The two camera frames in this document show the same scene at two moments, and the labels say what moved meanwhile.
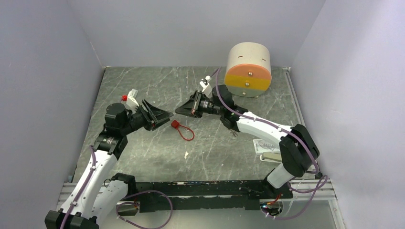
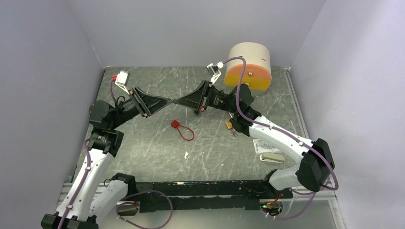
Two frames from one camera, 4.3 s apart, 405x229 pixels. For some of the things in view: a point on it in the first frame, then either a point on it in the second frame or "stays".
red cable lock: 176,124 stays
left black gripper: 152,122 → 153,103
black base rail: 235,195 stays
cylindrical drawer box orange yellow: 248,72 stays
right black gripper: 191,108 → 197,99
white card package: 262,145 stays
